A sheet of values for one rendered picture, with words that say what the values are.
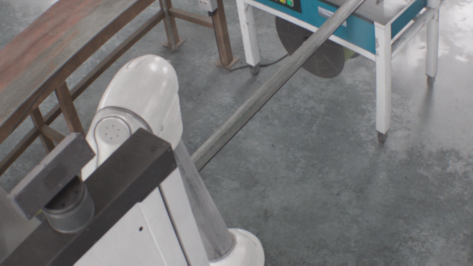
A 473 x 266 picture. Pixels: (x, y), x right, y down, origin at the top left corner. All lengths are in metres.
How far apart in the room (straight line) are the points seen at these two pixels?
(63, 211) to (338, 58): 2.70
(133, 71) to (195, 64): 2.52
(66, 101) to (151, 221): 2.00
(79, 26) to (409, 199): 1.70
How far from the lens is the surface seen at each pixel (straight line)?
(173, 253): 1.00
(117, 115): 1.21
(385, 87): 3.00
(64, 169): 0.78
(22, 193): 0.76
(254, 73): 3.65
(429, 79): 3.56
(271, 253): 2.90
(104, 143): 1.17
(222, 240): 1.61
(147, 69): 1.33
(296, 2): 3.06
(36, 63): 2.87
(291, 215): 3.02
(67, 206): 0.78
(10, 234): 2.32
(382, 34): 2.81
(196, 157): 2.27
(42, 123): 3.37
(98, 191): 0.85
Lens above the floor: 2.39
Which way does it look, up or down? 44 degrees down
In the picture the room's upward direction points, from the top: 10 degrees counter-clockwise
